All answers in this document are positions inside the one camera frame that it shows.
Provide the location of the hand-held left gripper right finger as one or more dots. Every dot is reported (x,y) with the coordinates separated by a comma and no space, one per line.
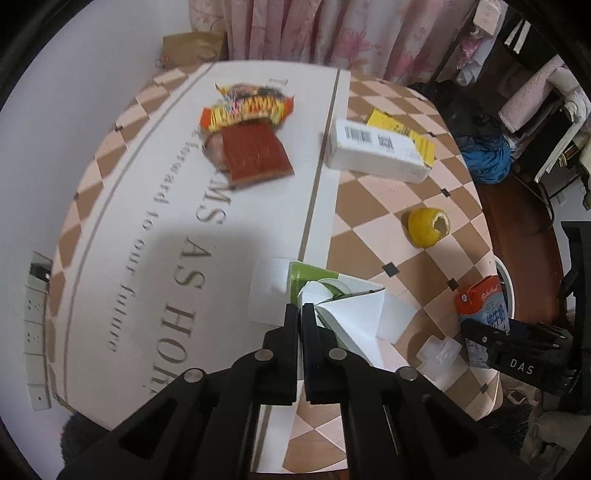
(308,323)

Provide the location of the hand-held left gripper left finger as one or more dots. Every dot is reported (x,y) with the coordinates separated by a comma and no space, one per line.
(292,323)

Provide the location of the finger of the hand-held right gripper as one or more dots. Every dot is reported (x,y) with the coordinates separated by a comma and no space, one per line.
(480,333)

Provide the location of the orange and blue milk carton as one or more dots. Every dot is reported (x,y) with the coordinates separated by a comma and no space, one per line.
(485,304)

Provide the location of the green and white carton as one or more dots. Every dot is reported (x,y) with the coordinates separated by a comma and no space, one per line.
(351,318)

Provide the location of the white green paper carton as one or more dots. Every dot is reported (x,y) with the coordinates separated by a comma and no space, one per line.
(268,295)

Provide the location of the clear plastic wrapper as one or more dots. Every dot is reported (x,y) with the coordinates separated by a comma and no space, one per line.
(438,355)

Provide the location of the white round bin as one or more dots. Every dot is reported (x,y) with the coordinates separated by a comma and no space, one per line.
(505,286)

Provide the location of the yellow citrus peel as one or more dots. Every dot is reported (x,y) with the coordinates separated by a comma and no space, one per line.
(422,228)

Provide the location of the checkered printed tablecloth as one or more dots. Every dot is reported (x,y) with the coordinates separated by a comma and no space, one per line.
(161,207)

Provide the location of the blue cloth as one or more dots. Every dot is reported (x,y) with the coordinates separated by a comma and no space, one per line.
(489,159)

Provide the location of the white cardboard box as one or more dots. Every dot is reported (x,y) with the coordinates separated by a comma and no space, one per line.
(369,152)

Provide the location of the colourful snack packet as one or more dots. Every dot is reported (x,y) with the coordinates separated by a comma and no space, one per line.
(244,108)

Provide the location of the pink towel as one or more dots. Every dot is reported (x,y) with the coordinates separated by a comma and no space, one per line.
(531,99)

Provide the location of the dark furry thing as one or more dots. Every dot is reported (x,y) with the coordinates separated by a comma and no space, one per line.
(81,438)

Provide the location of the white power strip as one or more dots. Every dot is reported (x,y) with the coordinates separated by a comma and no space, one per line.
(36,323)

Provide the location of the brown paper bag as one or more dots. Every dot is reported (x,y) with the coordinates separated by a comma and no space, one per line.
(194,48)

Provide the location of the hanging light clothes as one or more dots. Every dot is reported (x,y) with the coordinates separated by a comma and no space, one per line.
(480,41)

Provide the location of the pink floral curtain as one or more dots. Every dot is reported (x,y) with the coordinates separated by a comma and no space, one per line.
(332,32)

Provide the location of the black garment with white stripes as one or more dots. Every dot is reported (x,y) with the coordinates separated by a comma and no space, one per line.
(531,37)

